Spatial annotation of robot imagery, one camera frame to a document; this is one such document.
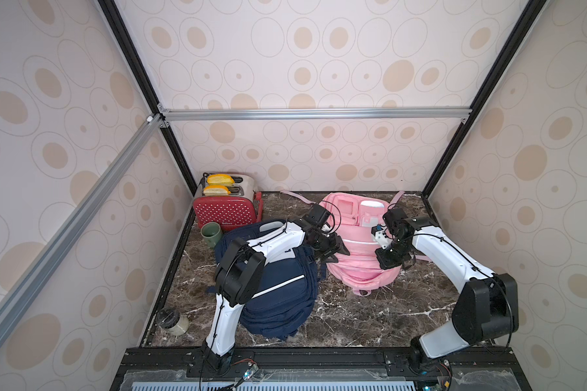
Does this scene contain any pink backpack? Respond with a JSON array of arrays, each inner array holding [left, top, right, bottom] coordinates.
[[280, 189, 431, 297]]

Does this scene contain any yellow toast slice rear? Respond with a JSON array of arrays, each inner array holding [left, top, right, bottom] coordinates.
[[206, 174, 236, 187]]

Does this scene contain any left diagonal aluminium bar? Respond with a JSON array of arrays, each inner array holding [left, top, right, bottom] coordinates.
[[0, 113, 164, 349]]

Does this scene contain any small green circuit board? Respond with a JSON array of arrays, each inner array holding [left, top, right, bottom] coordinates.
[[241, 363, 259, 382]]

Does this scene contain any black right corner post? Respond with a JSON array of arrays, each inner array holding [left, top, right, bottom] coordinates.
[[422, 0, 547, 200]]

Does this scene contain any horizontal aluminium frame bar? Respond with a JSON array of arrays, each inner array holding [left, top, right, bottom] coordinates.
[[148, 106, 472, 122]]

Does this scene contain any black left corner post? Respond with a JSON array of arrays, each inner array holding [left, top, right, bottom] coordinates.
[[96, 0, 197, 195]]

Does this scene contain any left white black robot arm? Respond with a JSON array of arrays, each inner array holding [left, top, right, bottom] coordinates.
[[203, 218, 350, 374]]

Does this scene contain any green mug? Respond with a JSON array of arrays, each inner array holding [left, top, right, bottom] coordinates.
[[201, 222, 223, 249]]

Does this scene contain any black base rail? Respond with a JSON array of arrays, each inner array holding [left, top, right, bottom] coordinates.
[[111, 347, 531, 390]]

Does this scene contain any navy blue backpack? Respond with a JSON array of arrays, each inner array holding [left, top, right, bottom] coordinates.
[[239, 245, 323, 340]]

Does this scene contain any yellow toast slice front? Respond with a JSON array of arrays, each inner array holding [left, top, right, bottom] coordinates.
[[203, 185, 231, 196]]

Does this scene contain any black corner post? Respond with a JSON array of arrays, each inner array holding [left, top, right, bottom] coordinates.
[[96, 0, 197, 195], [422, 0, 547, 200]]

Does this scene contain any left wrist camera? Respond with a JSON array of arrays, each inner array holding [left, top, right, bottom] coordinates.
[[303, 204, 332, 228]]

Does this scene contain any red dotted toaster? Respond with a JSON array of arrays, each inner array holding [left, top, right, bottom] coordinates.
[[192, 173, 263, 231]]

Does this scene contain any yellow toast slice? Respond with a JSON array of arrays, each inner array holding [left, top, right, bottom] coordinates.
[[206, 174, 236, 187], [203, 185, 231, 196]]

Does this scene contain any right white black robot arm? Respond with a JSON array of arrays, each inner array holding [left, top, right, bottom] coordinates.
[[371, 207, 519, 374]]

